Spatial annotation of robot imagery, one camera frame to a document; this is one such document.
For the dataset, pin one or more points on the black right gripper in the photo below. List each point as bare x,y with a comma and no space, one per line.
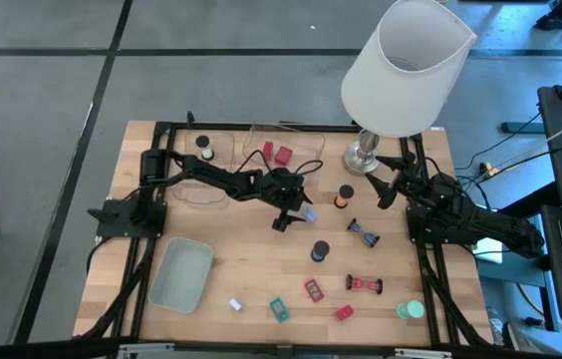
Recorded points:
410,179

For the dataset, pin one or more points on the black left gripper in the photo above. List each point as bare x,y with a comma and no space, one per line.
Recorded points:
283,189

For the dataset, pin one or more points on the pale blue small block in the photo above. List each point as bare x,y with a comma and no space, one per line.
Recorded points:
312,216

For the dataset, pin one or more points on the orange sand timer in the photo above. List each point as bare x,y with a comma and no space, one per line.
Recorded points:
345,192

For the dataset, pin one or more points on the red plug adapter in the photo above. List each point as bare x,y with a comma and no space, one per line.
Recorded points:
283,156

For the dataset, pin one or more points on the indigo blue sand timer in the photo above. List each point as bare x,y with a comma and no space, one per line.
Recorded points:
363,233

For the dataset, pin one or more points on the small red block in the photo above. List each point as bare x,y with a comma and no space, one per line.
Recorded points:
344,312
268,150

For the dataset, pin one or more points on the red rectangular gadget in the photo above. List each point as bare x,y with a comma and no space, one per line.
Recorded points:
314,290

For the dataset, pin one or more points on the teal rectangular gadget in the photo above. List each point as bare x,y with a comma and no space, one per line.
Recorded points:
279,309

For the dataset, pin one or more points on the red sand timer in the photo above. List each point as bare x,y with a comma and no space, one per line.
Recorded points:
364,284

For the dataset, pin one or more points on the small white eraser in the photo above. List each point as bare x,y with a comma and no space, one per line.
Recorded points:
235,304

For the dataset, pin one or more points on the green sand timer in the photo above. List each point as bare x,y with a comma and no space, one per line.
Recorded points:
413,309

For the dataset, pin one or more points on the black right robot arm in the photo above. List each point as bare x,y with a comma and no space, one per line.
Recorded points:
485,222

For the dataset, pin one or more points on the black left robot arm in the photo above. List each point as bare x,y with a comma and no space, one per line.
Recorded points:
211,177

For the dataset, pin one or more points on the wide clear plastic bin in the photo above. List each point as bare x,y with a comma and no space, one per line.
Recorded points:
306,149

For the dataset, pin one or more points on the narrow clear plastic bin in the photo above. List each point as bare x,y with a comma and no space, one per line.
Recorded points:
221,169

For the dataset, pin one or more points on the white shade silver table lamp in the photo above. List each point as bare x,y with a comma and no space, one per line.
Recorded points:
400,90

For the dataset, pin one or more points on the yellow power plug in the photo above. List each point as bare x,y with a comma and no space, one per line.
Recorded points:
491,171

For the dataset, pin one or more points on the white sand timer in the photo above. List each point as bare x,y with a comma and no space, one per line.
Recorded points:
202,141

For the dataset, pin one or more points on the white box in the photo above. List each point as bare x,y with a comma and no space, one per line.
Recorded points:
490,251

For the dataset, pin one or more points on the grey plastic bin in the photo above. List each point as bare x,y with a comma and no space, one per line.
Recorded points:
181,276

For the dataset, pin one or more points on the dark desk foot bar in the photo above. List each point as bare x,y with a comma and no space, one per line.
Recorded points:
520,127

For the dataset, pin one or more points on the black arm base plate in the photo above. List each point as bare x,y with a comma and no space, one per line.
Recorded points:
418,234
111,227

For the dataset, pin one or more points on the black aluminium table frame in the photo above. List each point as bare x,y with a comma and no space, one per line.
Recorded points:
239,124

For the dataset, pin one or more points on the black camera gantry bar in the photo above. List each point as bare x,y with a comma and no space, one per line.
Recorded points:
37,349

